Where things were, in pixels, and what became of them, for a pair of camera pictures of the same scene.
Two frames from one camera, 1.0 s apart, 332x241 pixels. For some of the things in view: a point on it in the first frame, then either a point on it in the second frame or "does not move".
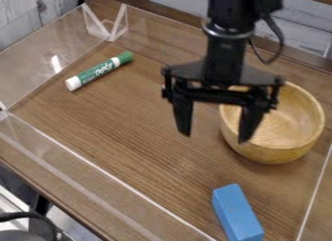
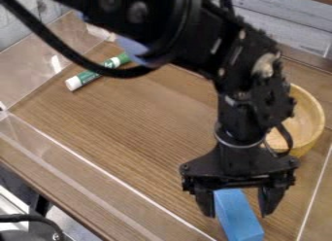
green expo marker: x=75 y=82 does not move
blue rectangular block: x=240 y=221 does not move
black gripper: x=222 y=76 → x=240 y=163
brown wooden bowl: x=288 y=131 does not move
